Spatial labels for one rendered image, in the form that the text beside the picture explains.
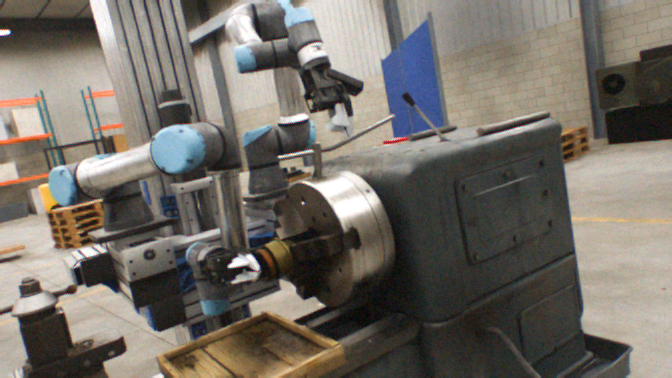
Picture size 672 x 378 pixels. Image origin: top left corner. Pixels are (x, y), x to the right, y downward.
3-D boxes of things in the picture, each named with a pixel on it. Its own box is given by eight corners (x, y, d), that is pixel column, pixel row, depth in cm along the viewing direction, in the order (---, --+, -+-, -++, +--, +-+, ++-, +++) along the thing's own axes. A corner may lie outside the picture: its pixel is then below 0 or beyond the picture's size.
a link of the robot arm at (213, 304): (245, 300, 142) (236, 263, 141) (220, 318, 132) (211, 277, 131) (222, 301, 146) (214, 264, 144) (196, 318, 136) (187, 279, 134)
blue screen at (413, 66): (381, 181, 1020) (360, 63, 988) (421, 173, 1021) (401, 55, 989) (428, 218, 612) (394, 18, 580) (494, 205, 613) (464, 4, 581)
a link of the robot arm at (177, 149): (94, 201, 159) (232, 160, 134) (49, 213, 146) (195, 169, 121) (81, 164, 158) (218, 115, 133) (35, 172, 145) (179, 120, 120)
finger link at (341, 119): (335, 142, 128) (322, 109, 129) (354, 138, 131) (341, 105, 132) (341, 137, 125) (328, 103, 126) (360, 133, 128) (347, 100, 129)
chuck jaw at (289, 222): (314, 236, 128) (293, 200, 133) (320, 225, 124) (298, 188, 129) (276, 249, 122) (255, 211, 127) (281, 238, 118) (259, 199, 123)
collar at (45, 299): (57, 297, 104) (53, 283, 104) (61, 305, 98) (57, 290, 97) (10, 312, 100) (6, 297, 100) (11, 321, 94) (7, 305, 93)
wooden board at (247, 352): (271, 323, 137) (268, 309, 137) (347, 362, 107) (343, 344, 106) (159, 371, 121) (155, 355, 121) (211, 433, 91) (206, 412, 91)
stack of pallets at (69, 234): (116, 230, 1066) (107, 196, 1056) (139, 229, 1012) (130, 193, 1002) (53, 249, 970) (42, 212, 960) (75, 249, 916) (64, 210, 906)
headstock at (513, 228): (460, 235, 187) (442, 130, 181) (587, 249, 147) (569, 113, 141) (326, 289, 156) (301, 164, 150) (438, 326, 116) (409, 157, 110)
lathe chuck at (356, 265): (318, 277, 144) (302, 169, 137) (391, 311, 118) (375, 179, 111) (291, 287, 139) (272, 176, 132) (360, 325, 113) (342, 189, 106)
